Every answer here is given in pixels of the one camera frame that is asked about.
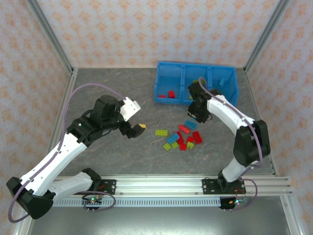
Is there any blue three-compartment plastic bin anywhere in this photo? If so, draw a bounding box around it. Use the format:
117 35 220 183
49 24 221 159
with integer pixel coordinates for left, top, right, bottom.
154 61 239 107

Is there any grey metal lower panel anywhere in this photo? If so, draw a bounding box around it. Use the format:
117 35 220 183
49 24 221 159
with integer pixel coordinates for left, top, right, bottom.
26 207 294 235

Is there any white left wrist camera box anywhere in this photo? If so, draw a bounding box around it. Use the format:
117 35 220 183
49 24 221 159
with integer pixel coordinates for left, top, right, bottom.
119 96 142 122

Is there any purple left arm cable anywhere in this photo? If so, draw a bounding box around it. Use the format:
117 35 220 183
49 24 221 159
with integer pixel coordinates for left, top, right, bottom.
8 83 127 223

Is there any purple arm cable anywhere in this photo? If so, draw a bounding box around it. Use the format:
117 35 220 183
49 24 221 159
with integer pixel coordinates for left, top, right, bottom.
8 83 127 223
198 77 265 211

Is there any aluminium table side rail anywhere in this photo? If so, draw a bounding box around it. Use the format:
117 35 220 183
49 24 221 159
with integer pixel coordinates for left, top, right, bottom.
50 68 79 147
244 68 279 177

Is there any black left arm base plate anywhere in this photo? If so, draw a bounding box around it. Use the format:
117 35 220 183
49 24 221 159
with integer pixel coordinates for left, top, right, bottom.
97 179 117 196

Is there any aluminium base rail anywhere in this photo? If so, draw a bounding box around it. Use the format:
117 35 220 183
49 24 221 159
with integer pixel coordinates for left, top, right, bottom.
52 174 294 197

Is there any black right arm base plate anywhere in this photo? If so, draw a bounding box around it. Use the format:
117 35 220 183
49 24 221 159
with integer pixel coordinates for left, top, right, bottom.
202 178 246 195

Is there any grey slotted cable duct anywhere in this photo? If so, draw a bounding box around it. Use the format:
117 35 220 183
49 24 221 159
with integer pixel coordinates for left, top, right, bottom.
52 198 222 208

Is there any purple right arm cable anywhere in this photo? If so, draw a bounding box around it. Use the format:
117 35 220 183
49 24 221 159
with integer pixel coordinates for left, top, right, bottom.
198 77 265 211

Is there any aluminium frame post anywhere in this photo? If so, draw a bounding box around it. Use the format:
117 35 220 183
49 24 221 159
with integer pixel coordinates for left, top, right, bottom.
244 0 291 74
25 0 74 74

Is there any aluminium lower frame leg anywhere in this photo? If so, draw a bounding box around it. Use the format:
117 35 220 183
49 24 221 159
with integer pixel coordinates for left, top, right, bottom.
280 195 305 235
12 215 32 235

